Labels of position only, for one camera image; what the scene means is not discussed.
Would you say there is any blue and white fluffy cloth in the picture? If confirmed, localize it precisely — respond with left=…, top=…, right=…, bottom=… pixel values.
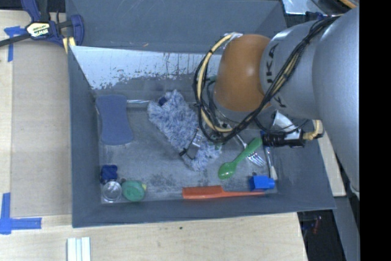
left=147, top=89, right=223, bottom=172

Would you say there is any orange plastic comb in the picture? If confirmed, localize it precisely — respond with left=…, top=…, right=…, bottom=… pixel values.
left=181, top=185, right=266, bottom=200

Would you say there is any green plastic spoon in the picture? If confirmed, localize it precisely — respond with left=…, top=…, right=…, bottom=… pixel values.
left=217, top=137, right=264, bottom=180

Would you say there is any silver metal fork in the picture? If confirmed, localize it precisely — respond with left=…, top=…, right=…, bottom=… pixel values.
left=235, top=134, right=267, bottom=167

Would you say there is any blue toy block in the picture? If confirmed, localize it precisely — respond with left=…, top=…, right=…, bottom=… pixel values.
left=248, top=174, right=276, bottom=192

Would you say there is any clear plastic knife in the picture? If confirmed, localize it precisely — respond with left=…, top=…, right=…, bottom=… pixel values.
left=263, top=146, right=279, bottom=181

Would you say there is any green round lid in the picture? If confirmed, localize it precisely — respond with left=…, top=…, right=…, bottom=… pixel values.
left=121, top=180, right=148, bottom=203

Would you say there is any blue sponge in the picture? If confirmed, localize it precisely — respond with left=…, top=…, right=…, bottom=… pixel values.
left=95, top=94, right=135, bottom=146

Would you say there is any dark blue small block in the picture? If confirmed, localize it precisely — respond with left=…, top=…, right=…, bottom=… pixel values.
left=100, top=164, right=119, bottom=185

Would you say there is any clear glass cup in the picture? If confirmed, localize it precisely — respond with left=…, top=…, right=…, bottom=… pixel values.
left=101, top=180, right=123, bottom=204

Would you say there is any grey metal bin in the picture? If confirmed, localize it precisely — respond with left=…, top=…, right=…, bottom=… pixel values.
left=64, top=0, right=337, bottom=229

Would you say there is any pale wood board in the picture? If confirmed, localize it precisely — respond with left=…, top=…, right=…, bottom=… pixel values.
left=10, top=41, right=73, bottom=219

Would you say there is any black cylinder on white bracket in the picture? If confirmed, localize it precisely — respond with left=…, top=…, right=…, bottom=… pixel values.
left=261, top=109, right=306, bottom=149

